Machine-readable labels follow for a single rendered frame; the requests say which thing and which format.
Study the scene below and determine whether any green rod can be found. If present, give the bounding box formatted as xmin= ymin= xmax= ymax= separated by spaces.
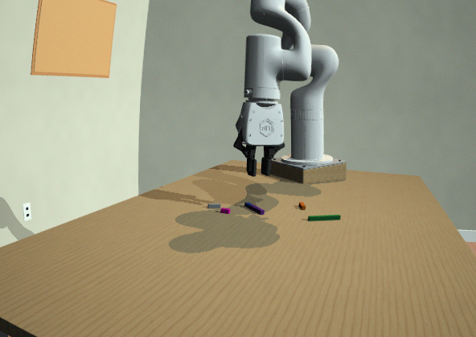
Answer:
xmin=308 ymin=215 xmax=341 ymax=221

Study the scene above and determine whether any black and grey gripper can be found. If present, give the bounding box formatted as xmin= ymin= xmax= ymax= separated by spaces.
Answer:
xmin=233 ymin=100 xmax=285 ymax=177

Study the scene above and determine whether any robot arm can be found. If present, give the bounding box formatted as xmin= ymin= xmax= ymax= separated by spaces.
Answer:
xmin=244 ymin=0 xmax=339 ymax=165

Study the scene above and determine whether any purple rod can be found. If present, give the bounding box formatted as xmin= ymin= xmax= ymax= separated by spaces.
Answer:
xmin=249 ymin=204 xmax=265 ymax=215

